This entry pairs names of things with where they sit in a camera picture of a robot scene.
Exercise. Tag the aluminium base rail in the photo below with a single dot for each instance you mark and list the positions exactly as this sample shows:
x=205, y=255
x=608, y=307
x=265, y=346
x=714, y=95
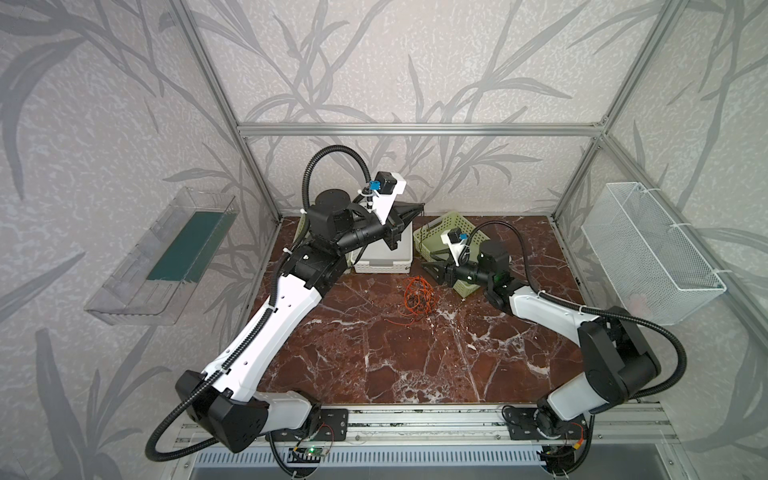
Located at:
x=483, y=424

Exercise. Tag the clear plastic wall shelf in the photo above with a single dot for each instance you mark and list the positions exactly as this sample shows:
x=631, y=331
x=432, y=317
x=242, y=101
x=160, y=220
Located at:
x=158, y=277

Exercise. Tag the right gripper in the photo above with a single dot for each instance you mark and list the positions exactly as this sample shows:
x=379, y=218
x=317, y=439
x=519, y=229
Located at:
x=448, y=270

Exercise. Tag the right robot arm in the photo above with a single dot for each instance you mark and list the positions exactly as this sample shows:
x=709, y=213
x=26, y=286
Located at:
x=616, y=357

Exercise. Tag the white wire mesh basket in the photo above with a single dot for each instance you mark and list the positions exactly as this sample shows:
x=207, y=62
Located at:
x=653, y=266

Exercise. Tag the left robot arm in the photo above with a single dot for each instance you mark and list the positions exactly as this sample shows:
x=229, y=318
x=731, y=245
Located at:
x=224, y=398

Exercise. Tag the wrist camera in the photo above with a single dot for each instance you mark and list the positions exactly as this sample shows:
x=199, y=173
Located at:
x=457, y=243
x=382, y=192

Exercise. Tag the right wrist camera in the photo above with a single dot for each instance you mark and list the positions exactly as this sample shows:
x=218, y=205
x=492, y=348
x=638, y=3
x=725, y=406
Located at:
x=457, y=243

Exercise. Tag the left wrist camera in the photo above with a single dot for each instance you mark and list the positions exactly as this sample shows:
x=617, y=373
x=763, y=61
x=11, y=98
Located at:
x=382, y=192

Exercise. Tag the right light green basket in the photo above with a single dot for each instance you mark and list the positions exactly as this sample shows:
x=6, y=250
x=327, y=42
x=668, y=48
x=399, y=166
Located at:
x=440, y=238

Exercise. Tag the aluminium cage frame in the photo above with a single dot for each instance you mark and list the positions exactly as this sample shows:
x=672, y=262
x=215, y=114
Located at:
x=599, y=133

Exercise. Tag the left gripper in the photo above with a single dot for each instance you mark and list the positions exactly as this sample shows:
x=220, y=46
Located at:
x=391, y=227

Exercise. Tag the white perforated basket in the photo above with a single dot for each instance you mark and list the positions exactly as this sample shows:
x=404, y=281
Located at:
x=379, y=259

